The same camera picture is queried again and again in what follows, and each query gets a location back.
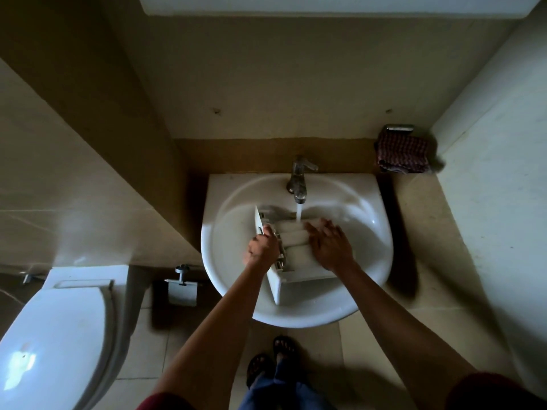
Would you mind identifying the person's left hand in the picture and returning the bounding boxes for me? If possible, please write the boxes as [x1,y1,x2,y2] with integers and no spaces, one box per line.
[243,225,281,270]

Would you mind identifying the white ceramic sink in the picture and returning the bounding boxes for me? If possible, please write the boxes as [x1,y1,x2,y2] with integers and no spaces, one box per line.
[201,173,394,329]

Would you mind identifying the person's right hand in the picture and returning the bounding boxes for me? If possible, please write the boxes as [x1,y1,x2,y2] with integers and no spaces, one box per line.
[304,217,356,273]

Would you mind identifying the metal faucet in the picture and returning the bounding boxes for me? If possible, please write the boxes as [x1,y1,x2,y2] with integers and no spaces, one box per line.
[286,155,319,204]

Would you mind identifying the person's left forearm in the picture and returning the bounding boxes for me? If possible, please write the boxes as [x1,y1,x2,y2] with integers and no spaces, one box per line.
[152,264,266,406]

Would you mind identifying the person's right forearm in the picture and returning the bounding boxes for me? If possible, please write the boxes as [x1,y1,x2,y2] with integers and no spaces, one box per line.
[337,264,477,410]

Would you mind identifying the black right sandal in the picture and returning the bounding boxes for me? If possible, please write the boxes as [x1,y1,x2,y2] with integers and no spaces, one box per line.
[273,335,300,368]

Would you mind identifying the white framed mirror cabinet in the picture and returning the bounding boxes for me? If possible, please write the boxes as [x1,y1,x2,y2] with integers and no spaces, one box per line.
[137,0,546,18]

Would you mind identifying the red checkered cloth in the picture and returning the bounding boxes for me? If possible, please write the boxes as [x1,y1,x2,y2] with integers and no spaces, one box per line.
[375,131,432,174]

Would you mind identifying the metal toilet paper holder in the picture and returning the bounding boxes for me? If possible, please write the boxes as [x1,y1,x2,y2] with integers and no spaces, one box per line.
[164,264,199,307]

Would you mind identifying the white toilet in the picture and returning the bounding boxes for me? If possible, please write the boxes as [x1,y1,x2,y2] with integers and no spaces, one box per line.
[0,265,129,410]

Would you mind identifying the blue jeans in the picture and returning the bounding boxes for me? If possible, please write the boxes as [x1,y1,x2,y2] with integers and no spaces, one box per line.
[238,362,334,410]

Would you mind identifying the dark red shirt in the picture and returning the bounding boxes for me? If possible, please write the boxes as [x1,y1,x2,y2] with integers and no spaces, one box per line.
[136,371,547,410]

